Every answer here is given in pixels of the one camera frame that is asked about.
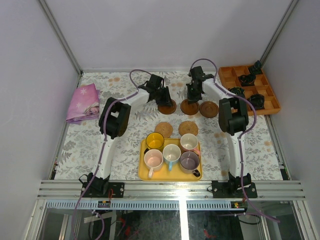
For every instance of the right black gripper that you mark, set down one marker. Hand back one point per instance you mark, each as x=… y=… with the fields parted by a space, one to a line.
x=191 y=99

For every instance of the woven rattan coaster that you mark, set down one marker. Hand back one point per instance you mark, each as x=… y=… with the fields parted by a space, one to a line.
x=164 y=128
x=188 y=127

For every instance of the floral tablecloth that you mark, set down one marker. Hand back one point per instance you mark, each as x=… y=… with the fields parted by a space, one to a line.
x=81 y=145

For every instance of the amber glass cup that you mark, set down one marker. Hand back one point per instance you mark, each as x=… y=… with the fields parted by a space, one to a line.
x=155 y=140

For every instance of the black part with yellow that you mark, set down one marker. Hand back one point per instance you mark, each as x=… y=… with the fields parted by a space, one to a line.
x=239 y=91

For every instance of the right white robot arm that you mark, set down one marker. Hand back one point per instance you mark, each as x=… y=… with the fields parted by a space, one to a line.
x=232 y=119

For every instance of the pink folded cloth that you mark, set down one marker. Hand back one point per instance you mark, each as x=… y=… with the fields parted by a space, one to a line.
x=84 y=105

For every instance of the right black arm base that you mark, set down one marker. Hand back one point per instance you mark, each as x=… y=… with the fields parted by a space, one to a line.
x=233 y=188

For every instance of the yellow plastic tray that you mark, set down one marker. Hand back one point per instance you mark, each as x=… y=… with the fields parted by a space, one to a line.
x=164 y=175

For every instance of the pink mug white handle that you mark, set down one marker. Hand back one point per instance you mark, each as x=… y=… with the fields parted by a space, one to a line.
x=154 y=161

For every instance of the white mug blue handle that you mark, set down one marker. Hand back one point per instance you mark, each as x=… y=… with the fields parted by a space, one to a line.
x=171 y=155

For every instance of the purple mug black handle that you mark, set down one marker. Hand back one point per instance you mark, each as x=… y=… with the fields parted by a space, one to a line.
x=189 y=163

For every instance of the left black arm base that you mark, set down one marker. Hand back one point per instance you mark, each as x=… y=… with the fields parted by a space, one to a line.
x=95 y=187

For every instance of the black part top compartment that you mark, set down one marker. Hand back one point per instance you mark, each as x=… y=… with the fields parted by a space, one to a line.
x=256 y=68

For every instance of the black part compartment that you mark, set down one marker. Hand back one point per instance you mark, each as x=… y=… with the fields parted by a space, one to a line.
x=257 y=101
x=247 y=80
x=256 y=68

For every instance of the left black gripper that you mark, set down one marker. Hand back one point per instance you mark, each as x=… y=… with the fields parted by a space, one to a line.
x=165 y=97

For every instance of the brown wooden coaster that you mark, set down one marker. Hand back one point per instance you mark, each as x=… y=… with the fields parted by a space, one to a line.
x=189 y=108
x=209 y=109
x=167 y=110

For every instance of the black part lower compartment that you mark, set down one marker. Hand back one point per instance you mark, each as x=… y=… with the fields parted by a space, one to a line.
x=257 y=101

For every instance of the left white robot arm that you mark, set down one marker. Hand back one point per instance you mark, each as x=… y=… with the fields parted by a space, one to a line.
x=113 y=124

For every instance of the cream mug pink outside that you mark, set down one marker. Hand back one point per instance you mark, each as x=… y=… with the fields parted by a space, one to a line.
x=189 y=142

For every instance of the orange compartment tray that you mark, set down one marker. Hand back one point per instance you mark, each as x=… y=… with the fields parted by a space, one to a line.
x=229 y=78

